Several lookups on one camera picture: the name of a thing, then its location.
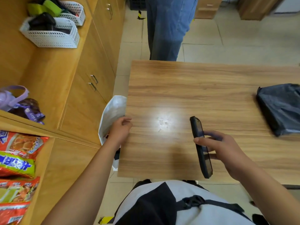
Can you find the person's left hand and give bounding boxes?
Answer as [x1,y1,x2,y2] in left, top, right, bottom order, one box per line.
[107,116,133,150]

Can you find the person's right hand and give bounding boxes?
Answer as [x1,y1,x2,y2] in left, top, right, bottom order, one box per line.
[193,130,255,181]

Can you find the white woven sack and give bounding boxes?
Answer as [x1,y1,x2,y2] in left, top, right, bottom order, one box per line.
[98,95,128,171]

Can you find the black handheld scanner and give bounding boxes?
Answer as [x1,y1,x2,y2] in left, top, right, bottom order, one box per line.
[189,116,213,179]

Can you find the black labelled parcel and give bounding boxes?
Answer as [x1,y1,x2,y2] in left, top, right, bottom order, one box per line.
[256,83,300,137]

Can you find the person's right forearm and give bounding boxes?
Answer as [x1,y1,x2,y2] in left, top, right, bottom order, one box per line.
[234,161,300,225]

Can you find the person's left forearm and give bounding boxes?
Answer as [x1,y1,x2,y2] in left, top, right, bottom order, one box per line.
[41,138,122,225]

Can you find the person's black trousers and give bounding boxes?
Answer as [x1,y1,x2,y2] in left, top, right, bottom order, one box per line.
[133,179,207,190]

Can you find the person's white black shirt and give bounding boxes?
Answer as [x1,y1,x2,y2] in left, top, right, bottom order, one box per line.
[112,180,270,225]

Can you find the yellow wooden cabinet unit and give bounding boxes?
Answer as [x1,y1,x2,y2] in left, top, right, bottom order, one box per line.
[0,0,127,225]

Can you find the purple wrapped packet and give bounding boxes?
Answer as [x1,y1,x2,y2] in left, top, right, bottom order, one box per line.
[8,98,46,125]

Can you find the pile of red snack packets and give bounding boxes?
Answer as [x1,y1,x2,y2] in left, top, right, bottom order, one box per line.
[0,130,50,225]

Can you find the white plastic basket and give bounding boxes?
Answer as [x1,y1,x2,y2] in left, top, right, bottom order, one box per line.
[57,0,86,27]
[20,17,80,49]

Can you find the purple plastic toy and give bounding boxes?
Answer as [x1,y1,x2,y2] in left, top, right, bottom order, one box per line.
[0,85,30,112]

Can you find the black plastic crate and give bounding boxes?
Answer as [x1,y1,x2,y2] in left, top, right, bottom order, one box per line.
[129,0,147,11]

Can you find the black pouch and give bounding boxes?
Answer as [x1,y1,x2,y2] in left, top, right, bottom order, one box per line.
[28,12,57,31]

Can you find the yellow green fabric roll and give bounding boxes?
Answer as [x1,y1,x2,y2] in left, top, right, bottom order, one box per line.
[26,2,48,17]
[43,0,63,18]

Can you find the plain wooden cabinet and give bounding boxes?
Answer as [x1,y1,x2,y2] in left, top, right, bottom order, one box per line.
[237,0,284,21]

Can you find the wooden drawer cabinet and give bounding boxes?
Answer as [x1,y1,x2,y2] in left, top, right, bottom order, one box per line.
[194,0,223,19]

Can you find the white cabinet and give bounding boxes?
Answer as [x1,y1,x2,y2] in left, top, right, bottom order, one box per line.
[269,0,300,16]

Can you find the black chest strap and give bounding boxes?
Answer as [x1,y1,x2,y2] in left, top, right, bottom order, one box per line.
[176,195,253,221]

